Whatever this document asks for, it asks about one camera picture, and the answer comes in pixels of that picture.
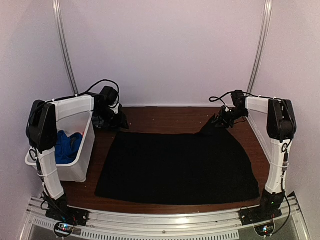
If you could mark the front aluminium rail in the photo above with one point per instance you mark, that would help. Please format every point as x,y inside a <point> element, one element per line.
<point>218,225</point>

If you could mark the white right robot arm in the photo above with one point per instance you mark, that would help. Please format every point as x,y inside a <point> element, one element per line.
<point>281,127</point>

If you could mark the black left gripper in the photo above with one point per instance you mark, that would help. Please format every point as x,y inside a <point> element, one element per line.
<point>120,122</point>

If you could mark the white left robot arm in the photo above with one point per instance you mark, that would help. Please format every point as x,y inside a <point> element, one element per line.
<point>42,136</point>

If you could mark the white plastic laundry bin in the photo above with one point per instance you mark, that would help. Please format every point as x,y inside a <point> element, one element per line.
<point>77,170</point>

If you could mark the left aluminium frame post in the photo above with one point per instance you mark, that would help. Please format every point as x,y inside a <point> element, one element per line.
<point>64,46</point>

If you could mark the aluminium frame post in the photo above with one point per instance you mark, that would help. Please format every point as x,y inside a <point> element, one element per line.
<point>264,32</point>
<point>64,46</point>

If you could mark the black garment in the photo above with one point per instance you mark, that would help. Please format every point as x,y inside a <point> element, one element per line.
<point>204,168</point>

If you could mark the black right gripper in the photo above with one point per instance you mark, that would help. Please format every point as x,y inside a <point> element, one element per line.
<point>222,119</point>

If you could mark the right aluminium frame post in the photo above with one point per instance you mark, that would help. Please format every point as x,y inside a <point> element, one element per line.
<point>264,32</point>

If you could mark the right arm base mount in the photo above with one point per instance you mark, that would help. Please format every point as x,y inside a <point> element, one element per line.
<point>264,214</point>

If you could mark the blue garment in bin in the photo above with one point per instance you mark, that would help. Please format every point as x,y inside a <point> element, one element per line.
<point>67,147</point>

